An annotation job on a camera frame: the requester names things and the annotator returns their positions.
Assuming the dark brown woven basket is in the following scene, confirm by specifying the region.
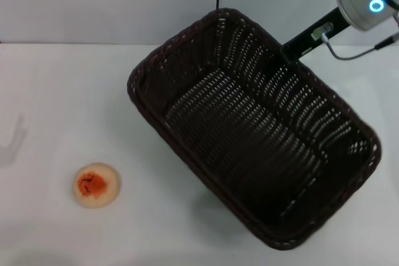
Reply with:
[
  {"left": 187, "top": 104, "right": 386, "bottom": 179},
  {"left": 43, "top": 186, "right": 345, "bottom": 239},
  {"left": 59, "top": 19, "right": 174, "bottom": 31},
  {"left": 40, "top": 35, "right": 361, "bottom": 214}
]
[{"left": 127, "top": 7, "right": 383, "bottom": 251}]

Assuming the round bun with orange centre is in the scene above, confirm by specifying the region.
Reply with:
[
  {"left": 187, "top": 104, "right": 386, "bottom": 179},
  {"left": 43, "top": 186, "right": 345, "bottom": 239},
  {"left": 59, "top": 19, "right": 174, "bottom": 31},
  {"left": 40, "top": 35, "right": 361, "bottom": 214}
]
[{"left": 72, "top": 162, "right": 122, "bottom": 210}]

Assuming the grey cable with black plug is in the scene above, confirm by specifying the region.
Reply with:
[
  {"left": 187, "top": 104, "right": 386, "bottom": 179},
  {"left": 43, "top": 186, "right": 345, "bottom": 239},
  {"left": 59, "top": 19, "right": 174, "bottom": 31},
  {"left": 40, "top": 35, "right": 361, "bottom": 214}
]
[{"left": 321, "top": 31, "right": 399, "bottom": 62}]

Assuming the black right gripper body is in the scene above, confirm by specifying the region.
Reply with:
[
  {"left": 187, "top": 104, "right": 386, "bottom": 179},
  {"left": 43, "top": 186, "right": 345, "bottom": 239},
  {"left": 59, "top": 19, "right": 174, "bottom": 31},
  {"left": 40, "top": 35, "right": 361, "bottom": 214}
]
[{"left": 279, "top": 6, "right": 352, "bottom": 65}]

